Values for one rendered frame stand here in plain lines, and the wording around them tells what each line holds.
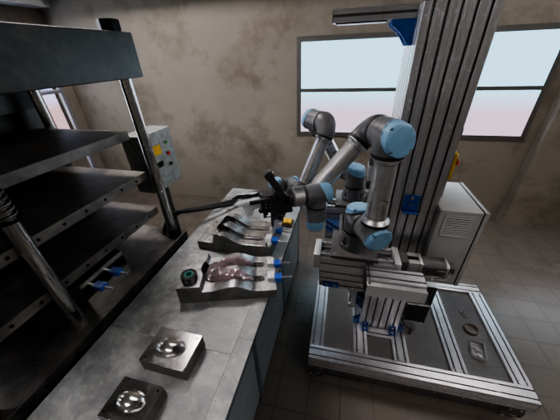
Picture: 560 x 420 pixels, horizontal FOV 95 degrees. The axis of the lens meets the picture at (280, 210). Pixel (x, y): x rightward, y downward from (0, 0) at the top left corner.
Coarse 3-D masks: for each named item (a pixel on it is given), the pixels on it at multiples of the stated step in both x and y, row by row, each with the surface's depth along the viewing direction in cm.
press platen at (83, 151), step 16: (32, 128) 161; (48, 128) 159; (0, 144) 132; (16, 144) 130; (32, 144) 129; (48, 144) 128; (64, 144) 127; (80, 144) 126; (96, 144) 130; (112, 144) 139; (0, 160) 110; (16, 160) 109; (32, 160) 108; (48, 160) 110; (64, 160) 116; (0, 176) 95; (16, 176) 99; (32, 176) 105
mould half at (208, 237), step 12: (240, 216) 180; (216, 228) 179; (240, 228) 171; (204, 240) 168; (216, 240) 163; (228, 240) 161; (240, 240) 163; (252, 240) 162; (264, 240) 161; (252, 252) 161; (264, 252) 159
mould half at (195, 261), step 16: (192, 256) 148; (208, 256) 148; (224, 256) 151; (272, 256) 153; (256, 272) 142; (176, 288) 127; (192, 288) 128; (208, 288) 131; (224, 288) 129; (240, 288) 130; (256, 288) 132; (272, 288) 132
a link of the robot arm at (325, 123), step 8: (320, 112) 137; (328, 112) 137; (320, 120) 135; (328, 120) 134; (320, 128) 135; (328, 128) 134; (320, 136) 135; (328, 136) 134; (320, 144) 137; (312, 152) 139; (320, 152) 138; (312, 160) 139; (320, 160) 140; (304, 168) 142; (312, 168) 140; (304, 176) 142; (312, 176) 142; (296, 184) 148; (304, 184) 143
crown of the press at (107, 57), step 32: (0, 32) 81; (32, 32) 89; (64, 32) 99; (96, 32) 111; (128, 32) 127; (0, 64) 82; (32, 64) 90; (64, 64) 100; (96, 64) 112; (128, 64) 129
